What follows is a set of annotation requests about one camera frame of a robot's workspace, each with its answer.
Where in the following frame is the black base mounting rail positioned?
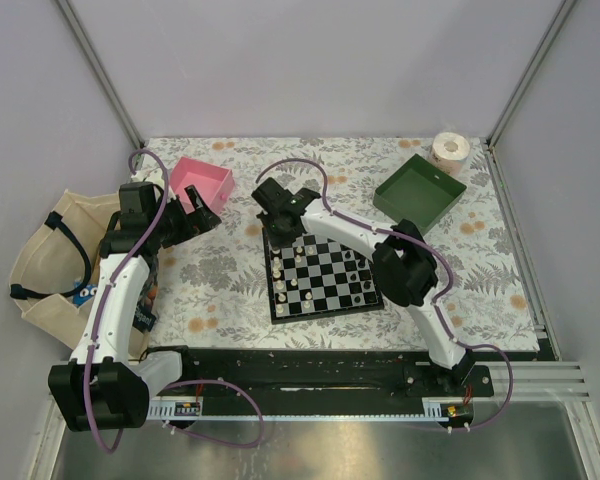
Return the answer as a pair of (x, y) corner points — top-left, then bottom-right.
(167, 347), (494, 422)

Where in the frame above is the black and white chessboard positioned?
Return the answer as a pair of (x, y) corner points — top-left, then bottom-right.
(262, 233), (384, 325)

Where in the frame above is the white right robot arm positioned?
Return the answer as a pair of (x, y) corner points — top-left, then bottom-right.
(252, 178), (474, 396)

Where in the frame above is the white bishop chess piece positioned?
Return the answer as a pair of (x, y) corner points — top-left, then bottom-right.
(303, 292), (312, 308)

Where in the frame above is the aluminium frame post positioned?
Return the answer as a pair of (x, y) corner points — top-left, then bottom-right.
(53, 0), (144, 148)
(485, 0), (579, 150)

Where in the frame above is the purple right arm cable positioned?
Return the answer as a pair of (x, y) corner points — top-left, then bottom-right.
(255, 158), (515, 432)

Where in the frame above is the toilet paper roll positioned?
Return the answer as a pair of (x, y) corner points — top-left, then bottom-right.
(429, 132), (471, 177)

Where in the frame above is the aluminium frame post left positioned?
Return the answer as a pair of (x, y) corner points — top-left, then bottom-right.
(53, 0), (144, 148)

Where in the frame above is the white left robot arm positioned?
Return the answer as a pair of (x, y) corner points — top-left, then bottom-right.
(48, 182), (221, 432)

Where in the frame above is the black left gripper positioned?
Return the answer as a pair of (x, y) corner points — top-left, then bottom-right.
(149, 185), (220, 248)

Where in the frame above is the pink square tray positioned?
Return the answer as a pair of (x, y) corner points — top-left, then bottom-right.
(170, 157), (235, 215)

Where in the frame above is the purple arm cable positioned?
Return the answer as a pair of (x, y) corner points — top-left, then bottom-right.
(255, 158), (515, 432)
(82, 148), (264, 455)

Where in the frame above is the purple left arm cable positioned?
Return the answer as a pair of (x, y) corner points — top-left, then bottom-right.
(82, 148), (264, 455)

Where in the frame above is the blue printed package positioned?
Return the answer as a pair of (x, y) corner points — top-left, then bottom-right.
(71, 281), (97, 306)

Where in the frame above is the aluminium frame post right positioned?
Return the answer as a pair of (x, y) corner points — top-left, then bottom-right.
(485, 0), (579, 150)

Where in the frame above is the green square tray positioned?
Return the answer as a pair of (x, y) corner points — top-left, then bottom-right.
(373, 154), (467, 234)

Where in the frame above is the beige canvas tote bag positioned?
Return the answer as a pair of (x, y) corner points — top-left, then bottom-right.
(9, 191), (119, 349)

